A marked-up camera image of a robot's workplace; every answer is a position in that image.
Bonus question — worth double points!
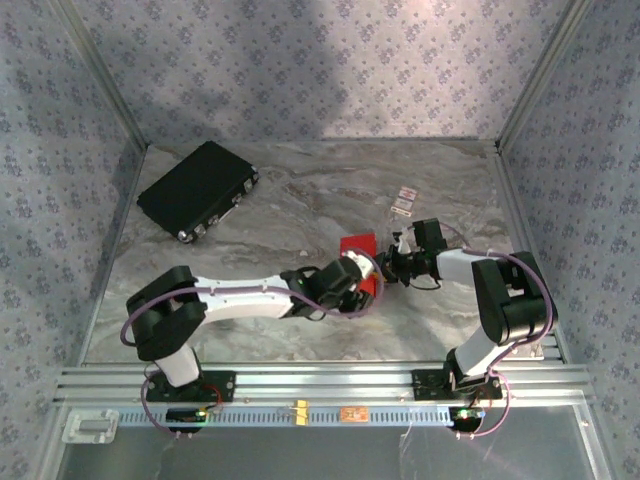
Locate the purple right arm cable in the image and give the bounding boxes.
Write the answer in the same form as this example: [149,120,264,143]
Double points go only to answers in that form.
[439,222,559,441]

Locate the grey metal bracket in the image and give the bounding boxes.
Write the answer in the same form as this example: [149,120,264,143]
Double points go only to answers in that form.
[61,408,121,445]

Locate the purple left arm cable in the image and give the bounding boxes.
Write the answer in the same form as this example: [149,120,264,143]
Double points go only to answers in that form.
[119,247,386,441]

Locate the aluminium frame post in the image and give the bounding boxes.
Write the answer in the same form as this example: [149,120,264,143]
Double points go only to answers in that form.
[494,0,594,152]

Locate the black hard case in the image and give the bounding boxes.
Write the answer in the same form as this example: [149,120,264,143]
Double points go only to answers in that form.
[136,140,261,245]

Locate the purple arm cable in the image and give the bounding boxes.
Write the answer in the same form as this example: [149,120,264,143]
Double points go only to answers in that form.
[119,247,386,441]
[439,222,559,441]

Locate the aluminium side rail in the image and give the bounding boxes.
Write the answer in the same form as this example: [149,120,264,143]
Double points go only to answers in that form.
[74,142,151,369]
[494,142,569,361]

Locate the red cloth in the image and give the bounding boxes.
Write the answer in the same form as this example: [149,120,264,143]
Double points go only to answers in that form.
[338,231,380,297]

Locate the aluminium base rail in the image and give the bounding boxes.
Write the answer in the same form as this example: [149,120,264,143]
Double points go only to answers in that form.
[53,362,596,407]

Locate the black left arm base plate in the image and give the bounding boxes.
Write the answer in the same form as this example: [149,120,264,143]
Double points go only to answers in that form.
[144,370,237,404]

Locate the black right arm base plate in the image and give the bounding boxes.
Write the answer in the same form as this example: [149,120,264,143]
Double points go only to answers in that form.
[412,368,504,401]

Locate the small white card packet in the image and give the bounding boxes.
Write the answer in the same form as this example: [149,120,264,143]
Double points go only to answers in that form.
[387,185,419,219]

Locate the grey slotted cable duct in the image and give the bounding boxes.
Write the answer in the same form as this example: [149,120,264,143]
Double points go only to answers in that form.
[117,405,454,427]

